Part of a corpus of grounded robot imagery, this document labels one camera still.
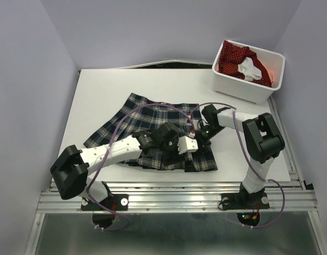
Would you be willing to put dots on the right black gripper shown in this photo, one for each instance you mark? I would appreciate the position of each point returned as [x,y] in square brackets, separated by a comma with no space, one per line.
[202,144]

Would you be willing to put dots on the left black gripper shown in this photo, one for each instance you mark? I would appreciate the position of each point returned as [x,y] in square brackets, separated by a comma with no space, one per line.
[168,159]

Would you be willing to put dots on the navy plaid pleated skirt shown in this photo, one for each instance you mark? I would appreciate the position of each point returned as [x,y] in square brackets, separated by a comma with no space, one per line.
[151,118]

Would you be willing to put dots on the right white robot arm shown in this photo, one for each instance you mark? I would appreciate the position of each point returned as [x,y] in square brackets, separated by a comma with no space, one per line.
[258,135]

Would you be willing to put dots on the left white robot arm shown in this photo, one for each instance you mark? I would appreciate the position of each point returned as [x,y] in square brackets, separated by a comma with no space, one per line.
[73,166]

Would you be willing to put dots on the white plastic bin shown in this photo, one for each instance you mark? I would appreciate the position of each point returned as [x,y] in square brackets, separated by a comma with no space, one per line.
[273,62]

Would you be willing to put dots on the white garment in bin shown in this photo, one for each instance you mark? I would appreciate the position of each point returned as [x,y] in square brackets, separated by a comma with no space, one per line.
[249,70]

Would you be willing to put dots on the red polka dot skirt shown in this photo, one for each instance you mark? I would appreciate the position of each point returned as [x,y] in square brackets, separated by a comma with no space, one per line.
[232,55]

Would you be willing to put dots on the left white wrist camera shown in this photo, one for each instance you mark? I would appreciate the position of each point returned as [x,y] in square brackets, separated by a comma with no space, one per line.
[187,144]

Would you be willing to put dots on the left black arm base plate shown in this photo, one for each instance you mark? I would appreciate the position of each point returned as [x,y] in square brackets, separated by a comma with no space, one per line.
[107,215]

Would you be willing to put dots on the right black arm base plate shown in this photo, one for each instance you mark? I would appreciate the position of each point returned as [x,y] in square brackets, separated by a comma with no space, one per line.
[247,204]

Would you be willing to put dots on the aluminium rail frame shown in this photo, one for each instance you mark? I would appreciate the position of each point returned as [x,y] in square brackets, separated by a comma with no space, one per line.
[183,218]

